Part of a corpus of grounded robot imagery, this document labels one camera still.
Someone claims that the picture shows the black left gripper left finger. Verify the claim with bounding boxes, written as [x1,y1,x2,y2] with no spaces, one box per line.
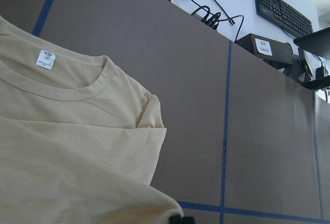
[169,215,182,224]

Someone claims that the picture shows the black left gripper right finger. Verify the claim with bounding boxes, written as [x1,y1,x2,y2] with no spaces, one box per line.
[181,216,195,224]

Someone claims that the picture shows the cream long-sleeve printed shirt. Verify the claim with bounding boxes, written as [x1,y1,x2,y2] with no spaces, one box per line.
[1,19,183,223]

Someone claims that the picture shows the black box with label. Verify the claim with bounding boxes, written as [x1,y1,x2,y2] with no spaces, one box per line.
[236,34,293,66]

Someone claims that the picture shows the black laptop edge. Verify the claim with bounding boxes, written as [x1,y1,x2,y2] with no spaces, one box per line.
[293,27,330,59]

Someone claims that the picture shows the black computer keyboard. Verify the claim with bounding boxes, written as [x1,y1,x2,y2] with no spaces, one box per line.
[255,0,313,37]

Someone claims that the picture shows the black usb hub cables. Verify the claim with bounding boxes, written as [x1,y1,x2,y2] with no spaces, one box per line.
[192,5,222,30]

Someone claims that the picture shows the black desk cable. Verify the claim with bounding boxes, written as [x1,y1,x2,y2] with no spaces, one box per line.
[185,0,244,43]

